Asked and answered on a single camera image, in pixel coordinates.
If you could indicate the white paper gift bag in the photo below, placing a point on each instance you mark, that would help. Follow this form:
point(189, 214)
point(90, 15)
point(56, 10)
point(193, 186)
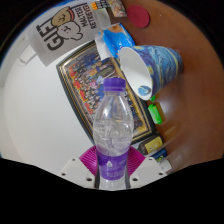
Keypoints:
point(63, 30)

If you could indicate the amber pump bottle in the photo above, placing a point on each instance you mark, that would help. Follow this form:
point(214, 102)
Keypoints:
point(151, 144)

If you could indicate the white blue-capped lotion bottle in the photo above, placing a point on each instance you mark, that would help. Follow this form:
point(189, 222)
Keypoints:
point(165, 164)

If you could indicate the blue printed paper cup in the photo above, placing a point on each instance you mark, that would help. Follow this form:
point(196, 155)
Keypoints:
point(163, 65)

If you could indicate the blue tissue pack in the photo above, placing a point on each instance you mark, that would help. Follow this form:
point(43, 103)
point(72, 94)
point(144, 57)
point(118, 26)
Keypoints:
point(118, 38)

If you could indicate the framed group photo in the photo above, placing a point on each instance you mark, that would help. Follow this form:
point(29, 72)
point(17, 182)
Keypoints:
point(83, 80)

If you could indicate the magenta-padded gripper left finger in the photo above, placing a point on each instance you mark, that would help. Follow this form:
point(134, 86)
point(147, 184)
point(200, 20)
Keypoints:
point(77, 170)

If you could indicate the flat round red coaster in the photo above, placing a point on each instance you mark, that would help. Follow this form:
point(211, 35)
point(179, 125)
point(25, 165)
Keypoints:
point(138, 16)

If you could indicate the colourful puzzle cube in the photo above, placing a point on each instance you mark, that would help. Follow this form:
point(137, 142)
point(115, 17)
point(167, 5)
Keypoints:
point(100, 5)

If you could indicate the small green block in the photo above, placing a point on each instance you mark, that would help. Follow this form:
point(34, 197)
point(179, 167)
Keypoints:
point(153, 98)
point(155, 114)

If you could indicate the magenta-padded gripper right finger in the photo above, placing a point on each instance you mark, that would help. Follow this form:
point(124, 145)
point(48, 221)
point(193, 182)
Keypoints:
point(146, 170)

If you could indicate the clear purple-capped water bottle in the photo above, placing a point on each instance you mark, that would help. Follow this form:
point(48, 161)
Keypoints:
point(112, 133)

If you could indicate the small patterned packet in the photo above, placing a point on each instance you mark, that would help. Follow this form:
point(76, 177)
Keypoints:
point(117, 8)

